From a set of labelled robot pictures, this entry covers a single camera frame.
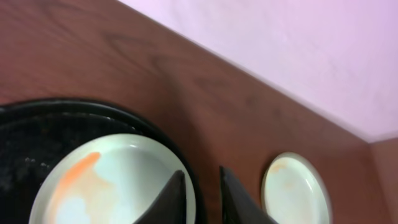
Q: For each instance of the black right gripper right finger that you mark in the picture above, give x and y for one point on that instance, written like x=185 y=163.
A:
x=237 y=205

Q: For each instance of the light green plate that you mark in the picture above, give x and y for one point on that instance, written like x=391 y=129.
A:
x=292 y=191
x=111 y=179

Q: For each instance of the light green plate top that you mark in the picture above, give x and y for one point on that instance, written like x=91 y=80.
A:
x=111 y=179

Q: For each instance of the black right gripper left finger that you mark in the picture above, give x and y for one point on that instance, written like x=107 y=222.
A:
x=169 y=207

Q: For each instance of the round black tray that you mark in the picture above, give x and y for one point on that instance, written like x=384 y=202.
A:
x=37 y=134

